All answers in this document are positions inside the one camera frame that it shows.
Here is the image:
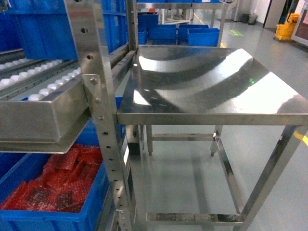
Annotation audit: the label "red bubble wrap bags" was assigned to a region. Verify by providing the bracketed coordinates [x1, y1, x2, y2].
[0, 144, 103, 213]

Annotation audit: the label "yellow mop bucket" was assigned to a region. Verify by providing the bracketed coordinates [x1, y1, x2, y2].
[275, 13, 300, 40]

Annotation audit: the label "stainless steel shelf rack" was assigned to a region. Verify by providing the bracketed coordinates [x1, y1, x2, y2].
[0, 0, 134, 231]

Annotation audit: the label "blue bin with red bags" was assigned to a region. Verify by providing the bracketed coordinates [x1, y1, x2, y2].
[0, 153, 109, 231]

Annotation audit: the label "rear steel cart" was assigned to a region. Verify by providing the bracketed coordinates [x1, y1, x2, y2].
[132, 0, 231, 48]

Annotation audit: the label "stainless steel side table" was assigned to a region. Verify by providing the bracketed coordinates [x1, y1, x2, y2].
[117, 46, 308, 231]

